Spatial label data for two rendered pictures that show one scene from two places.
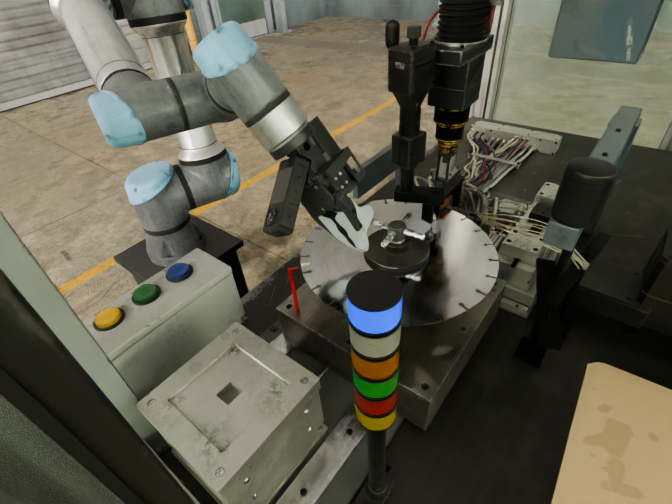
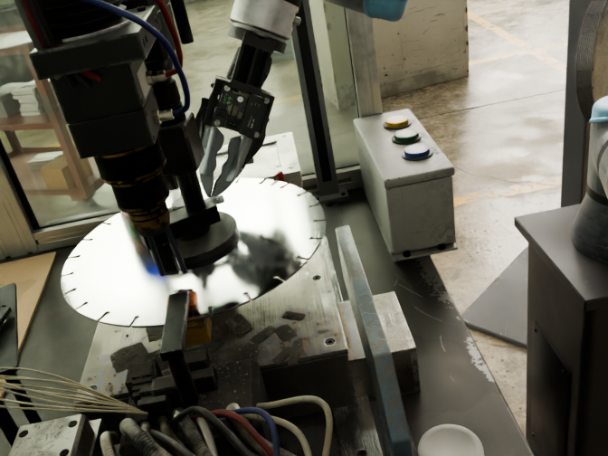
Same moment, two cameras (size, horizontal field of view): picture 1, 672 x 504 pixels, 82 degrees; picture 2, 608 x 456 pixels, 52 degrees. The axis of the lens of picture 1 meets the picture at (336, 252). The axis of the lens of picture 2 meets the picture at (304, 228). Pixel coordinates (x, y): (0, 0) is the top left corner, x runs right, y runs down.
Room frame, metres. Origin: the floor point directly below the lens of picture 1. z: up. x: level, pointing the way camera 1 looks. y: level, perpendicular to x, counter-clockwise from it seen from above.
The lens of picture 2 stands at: (1.10, -0.45, 1.32)
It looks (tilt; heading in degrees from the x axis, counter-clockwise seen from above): 30 degrees down; 138
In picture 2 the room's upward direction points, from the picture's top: 11 degrees counter-clockwise
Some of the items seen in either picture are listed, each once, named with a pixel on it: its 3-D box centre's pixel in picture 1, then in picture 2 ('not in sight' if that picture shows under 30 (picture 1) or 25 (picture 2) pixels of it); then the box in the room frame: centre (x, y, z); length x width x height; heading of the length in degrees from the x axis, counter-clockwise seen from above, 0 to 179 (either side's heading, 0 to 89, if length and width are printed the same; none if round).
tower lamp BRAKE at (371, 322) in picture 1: (374, 302); not in sight; (0.22, -0.03, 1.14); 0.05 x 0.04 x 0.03; 48
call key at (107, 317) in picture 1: (109, 319); (397, 124); (0.46, 0.39, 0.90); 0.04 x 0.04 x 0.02
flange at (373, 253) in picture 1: (396, 244); (192, 230); (0.51, -0.10, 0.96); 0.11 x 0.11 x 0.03
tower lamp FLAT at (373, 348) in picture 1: (374, 327); not in sight; (0.22, -0.03, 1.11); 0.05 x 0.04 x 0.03; 48
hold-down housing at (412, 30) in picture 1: (410, 102); (156, 75); (0.58, -0.13, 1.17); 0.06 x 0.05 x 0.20; 129
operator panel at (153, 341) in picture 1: (165, 325); (402, 179); (0.51, 0.34, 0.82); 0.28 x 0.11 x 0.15; 138
